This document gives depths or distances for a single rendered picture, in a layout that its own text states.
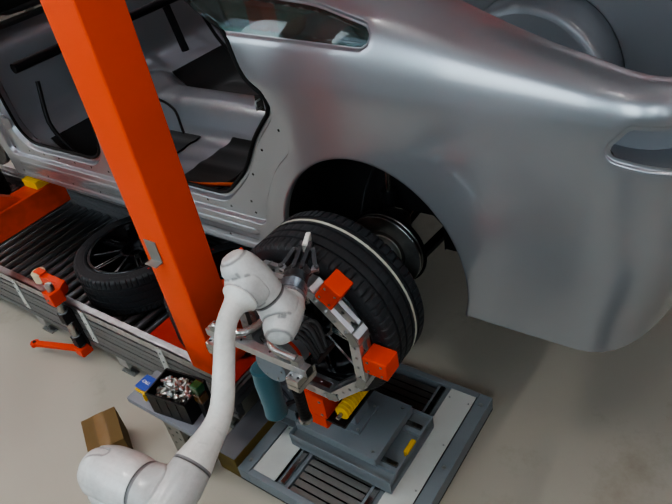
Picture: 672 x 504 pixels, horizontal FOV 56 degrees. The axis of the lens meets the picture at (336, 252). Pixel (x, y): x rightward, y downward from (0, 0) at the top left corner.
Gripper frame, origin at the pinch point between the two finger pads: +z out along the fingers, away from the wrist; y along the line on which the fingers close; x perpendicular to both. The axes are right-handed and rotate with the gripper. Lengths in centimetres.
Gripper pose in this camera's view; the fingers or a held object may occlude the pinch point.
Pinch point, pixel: (306, 241)
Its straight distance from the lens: 201.6
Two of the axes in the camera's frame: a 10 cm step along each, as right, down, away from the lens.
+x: -0.9, -7.7, -6.3
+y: 9.8, 0.3, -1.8
